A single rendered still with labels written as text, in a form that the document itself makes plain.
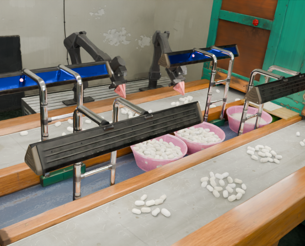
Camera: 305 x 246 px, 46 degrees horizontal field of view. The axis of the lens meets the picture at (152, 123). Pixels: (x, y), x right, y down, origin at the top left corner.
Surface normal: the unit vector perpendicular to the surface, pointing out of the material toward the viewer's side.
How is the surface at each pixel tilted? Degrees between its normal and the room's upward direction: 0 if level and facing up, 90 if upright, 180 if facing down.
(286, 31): 90
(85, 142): 58
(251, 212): 0
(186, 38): 90
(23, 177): 90
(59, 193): 0
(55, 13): 90
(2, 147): 0
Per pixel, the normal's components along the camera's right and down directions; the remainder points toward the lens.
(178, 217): 0.09, -0.90
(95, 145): 0.60, -0.17
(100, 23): 0.60, 0.39
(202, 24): -0.79, 0.19
